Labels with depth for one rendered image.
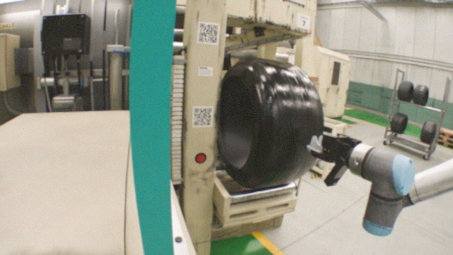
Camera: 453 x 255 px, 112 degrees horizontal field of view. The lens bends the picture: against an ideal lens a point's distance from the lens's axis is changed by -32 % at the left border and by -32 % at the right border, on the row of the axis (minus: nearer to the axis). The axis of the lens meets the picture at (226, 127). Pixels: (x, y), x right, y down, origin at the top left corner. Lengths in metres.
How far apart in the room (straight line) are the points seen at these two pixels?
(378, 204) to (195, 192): 0.65
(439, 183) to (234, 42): 1.09
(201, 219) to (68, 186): 0.78
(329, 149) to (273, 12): 0.78
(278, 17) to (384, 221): 1.02
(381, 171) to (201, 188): 0.65
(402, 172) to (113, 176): 0.55
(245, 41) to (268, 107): 0.62
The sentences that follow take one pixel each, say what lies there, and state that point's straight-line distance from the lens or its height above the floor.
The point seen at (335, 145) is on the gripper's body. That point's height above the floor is 1.22.
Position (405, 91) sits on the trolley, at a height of 1.42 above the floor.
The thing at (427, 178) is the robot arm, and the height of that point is 1.19.
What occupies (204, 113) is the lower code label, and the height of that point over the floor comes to 1.23.
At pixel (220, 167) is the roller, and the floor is 0.91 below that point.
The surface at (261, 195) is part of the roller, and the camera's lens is 0.95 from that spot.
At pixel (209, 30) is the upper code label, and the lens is 0.78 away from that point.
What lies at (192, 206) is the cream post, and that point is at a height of 0.84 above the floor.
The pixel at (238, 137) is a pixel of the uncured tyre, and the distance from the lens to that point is 1.23.
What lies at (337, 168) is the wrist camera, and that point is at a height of 1.15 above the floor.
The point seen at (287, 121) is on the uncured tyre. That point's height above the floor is 1.25.
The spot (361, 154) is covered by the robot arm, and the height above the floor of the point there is 1.23.
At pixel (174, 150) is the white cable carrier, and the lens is 0.83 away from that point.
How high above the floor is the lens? 1.40
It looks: 16 degrees down
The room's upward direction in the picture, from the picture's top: 5 degrees clockwise
